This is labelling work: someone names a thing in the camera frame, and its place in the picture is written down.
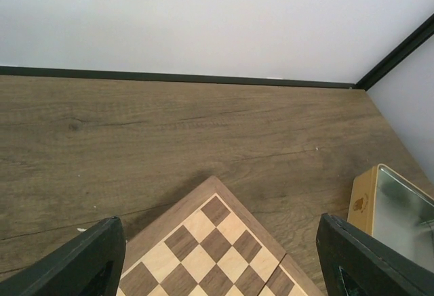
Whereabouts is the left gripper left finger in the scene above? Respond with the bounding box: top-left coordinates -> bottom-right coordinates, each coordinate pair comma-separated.
1,217 -> 125,295

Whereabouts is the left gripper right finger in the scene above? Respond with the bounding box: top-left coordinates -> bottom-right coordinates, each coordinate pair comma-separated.
316,213 -> 433,295

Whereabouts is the cream tin with light pieces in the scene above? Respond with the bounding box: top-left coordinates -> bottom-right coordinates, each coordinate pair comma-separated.
347,164 -> 433,272

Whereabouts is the wooden chessboard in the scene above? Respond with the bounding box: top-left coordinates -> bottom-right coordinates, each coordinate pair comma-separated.
117,176 -> 320,295

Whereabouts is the black enclosure frame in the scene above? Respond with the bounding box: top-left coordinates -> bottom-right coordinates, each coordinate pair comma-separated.
1,16 -> 433,91

